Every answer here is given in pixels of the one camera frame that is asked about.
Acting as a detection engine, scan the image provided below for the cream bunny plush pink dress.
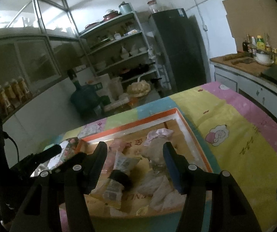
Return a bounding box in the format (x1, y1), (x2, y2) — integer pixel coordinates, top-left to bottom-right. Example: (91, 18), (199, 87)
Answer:
(137, 128), (186, 212)

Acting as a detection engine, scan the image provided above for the floral tissue pack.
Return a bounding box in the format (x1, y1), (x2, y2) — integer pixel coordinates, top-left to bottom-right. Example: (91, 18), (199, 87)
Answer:
(31, 137), (80, 177)

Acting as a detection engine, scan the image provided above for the orange rimmed cardboard box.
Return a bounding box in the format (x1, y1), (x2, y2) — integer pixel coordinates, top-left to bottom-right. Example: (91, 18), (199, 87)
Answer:
(77, 108), (212, 218)

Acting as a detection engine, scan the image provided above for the amber bottle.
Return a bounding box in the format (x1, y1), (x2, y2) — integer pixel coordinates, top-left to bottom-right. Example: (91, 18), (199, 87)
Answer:
(0, 85), (13, 116)
(4, 82), (21, 108)
(11, 78), (26, 104)
(18, 76), (33, 99)

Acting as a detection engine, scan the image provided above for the colourful cartoon bed sheet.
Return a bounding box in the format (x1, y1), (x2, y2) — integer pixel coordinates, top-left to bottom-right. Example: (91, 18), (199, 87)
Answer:
(39, 81), (277, 232)

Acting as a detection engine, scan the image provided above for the yellow lumpy food pile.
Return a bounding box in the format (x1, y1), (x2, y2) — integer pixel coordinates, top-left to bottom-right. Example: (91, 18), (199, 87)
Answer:
(127, 80), (151, 97)

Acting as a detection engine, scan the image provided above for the grey metal shelving rack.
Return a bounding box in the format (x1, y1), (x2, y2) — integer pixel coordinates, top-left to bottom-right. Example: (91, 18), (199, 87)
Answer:
(79, 11), (166, 90)

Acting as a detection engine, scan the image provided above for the wooden kitchen counter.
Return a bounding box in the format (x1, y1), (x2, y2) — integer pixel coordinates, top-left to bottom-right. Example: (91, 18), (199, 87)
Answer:
(210, 57), (277, 123)

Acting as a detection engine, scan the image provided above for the dark green refrigerator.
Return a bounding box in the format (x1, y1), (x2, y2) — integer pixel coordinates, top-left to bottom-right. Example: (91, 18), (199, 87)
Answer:
(149, 9), (206, 93)

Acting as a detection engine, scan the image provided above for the white bowl on counter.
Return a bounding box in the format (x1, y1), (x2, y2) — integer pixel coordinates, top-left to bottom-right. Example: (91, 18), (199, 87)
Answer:
(254, 52), (274, 66)

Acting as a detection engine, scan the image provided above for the yellow condiment bottle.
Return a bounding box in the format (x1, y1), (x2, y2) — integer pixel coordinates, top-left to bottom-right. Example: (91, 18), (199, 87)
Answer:
(256, 35), (266, 50)

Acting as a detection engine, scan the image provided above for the red lidded pan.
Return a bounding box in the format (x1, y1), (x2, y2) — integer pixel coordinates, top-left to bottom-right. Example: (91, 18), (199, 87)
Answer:
(103, 9), (119, 21)

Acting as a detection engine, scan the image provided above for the light blue pot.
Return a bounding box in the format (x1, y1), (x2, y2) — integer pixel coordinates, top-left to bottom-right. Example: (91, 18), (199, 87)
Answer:
(119, 2), (133, 15)

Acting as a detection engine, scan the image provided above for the glass jar on fridge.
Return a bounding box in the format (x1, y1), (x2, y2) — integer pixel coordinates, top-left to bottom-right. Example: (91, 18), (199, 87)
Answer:
(147, 0), (161, 14)

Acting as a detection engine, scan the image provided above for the black hair tie packet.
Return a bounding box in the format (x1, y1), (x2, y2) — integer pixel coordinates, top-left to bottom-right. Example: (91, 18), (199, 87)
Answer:
(102, 152), (141, 202)

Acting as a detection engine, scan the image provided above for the black cable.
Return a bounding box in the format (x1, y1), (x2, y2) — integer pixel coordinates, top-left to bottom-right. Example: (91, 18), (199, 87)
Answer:
(2, 131), (20, 165)

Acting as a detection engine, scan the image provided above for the brown cardboard wall panel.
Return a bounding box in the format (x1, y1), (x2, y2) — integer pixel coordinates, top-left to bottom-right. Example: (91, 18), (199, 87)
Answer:
(223, 0), (277, 51)

